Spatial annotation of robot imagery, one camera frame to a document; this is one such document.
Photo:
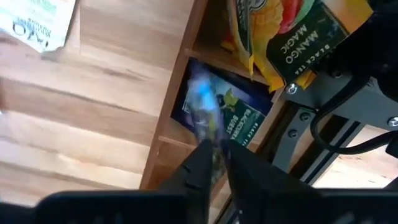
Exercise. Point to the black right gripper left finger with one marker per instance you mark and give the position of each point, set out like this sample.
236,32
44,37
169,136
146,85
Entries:
196,180

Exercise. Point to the orange mango tea packet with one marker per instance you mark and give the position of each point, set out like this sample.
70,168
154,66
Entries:
242,25
304,40

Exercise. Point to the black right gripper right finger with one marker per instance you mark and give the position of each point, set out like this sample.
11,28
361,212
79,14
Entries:
248,177

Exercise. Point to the white orange tea packet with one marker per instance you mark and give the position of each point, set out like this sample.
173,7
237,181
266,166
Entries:
34,21

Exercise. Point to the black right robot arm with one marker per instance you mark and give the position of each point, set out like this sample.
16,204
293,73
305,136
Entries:
379,46

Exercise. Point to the wooden compartment tea box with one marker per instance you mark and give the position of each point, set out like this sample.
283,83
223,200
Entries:
177,158

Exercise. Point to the black blackcurrant tea packet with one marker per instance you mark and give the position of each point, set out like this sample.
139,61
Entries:
245,121
202,102

